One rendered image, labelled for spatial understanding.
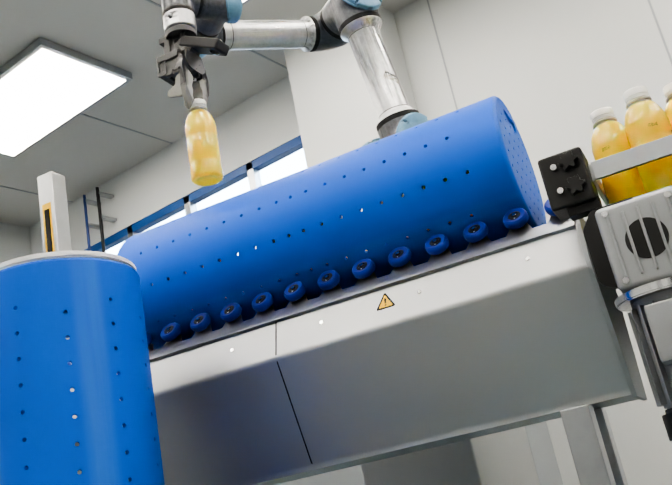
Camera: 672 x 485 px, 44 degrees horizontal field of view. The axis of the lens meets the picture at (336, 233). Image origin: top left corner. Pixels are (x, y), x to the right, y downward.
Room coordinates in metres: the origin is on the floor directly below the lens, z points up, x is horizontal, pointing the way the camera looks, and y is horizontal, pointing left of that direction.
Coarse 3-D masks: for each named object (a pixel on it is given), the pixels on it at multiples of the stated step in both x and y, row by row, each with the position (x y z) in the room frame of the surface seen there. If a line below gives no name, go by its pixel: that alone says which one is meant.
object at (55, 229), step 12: (48, 180) 2.31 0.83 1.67; (60, 180) 2.34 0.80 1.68; (48, 192) 2.31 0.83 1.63; (60, 192) 2.33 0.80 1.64; (48, 204) 2.31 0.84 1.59; (60, 204) 2.33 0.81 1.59; (48, 216) 2.31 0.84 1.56; (60, 216) 2.32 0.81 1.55; (48, 228) 2.31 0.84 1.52; (60, 228) 2.32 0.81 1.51; (48, 240) 2.32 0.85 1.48; (60, 240) 2.32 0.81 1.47
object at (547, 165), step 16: (544, 160) 1.24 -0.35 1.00; (560, 160) 1.22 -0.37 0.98; (576, 160) 1.22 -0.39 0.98; (544, 176) 1.24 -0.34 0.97; (560, 176) 1.23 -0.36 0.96; (576, 176) 1.22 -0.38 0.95; (560, 192) 1.23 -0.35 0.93; (576, 192) 1.22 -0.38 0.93; (592, 192) 1.22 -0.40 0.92; (560, 208) 1.24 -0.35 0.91; (576, 208) 1.24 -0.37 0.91; (592, 208) 1.23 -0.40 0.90
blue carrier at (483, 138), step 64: (448, 128) 1.41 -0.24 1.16; (512, 128) 1.50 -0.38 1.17; (256, 192) 1.59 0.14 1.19; (320, 192) 1.50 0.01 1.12; (384, 192) 1.45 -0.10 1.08; (448, 192) 1.41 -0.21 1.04; (512, 192) 1.39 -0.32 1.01; (128, 256) 1.68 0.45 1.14; (192, 256) 1.61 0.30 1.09; (256, 256) 1.56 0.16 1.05; (320, 256) 1.53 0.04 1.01; (384, 256) 1.52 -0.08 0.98
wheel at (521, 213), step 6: (510, 210) 1.41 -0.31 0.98; (516, 210) 1.40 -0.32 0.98; (522, 210) 1.39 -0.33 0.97; (504, 216) 1.41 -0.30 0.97; (510, 216) 1.40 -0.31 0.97; (516, 216) 1.39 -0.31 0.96; (522, 216) 1.38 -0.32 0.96; (528, 216) 1.39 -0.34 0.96; (504, 222) 1.40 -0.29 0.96; (510, 222) 1.39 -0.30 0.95; (516, 222) 1.38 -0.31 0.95; (522, 222) 1.39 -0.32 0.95; (510, 228) 1.40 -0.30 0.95; (516, 228) 1.39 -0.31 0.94
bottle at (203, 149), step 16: (192, 112) 1.62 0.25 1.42; (208, 112) 1.63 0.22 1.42; (192, 128) 1.61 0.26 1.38; (208, 128) 1.61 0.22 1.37; (192, 144) 1.61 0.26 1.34; (208, 144) 1.61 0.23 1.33; (192, 160) 1.62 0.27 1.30; (208, 160) 1.61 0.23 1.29; (192, 176) 1.62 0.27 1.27; (208, 176) 1.63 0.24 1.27
